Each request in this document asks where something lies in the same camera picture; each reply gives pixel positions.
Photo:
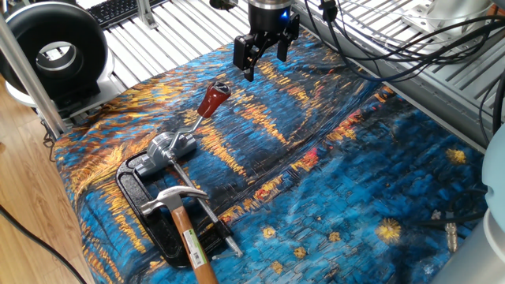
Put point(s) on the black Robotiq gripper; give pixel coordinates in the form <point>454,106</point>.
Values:
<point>270,21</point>

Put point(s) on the chrome lever with red knob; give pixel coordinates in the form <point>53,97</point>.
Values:
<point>213,100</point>

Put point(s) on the silver grey UR5 robot arm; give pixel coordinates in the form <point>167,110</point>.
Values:
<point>495,177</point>

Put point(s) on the black round cap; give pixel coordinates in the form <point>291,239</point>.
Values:
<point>223,4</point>

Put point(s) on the black computer keyboard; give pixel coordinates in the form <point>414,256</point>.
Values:
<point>118,10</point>

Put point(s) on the starry night painted tablecloth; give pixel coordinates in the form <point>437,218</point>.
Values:
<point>355,177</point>

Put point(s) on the aluminium angle bracket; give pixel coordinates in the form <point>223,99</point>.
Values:
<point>147,16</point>

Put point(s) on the aluminium frame post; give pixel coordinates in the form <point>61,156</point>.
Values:
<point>33,83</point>

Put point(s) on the black round duct fan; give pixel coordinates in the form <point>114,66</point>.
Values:
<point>23,39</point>

